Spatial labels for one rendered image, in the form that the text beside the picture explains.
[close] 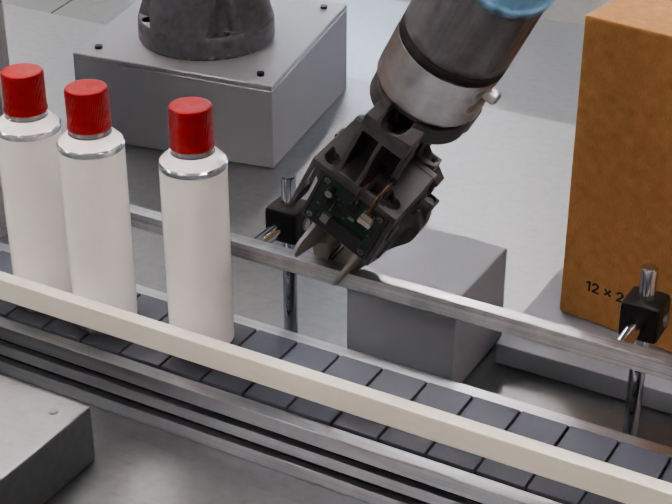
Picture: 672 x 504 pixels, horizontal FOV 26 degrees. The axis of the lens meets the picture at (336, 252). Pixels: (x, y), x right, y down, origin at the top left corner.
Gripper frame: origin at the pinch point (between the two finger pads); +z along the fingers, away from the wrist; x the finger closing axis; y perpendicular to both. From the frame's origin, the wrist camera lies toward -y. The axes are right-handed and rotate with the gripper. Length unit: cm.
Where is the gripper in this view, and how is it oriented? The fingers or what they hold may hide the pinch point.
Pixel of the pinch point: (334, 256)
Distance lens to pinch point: 112.1
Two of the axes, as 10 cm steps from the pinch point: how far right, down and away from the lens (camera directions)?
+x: 7.9, 6.0, -1.1
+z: -3.6, 6.0, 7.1
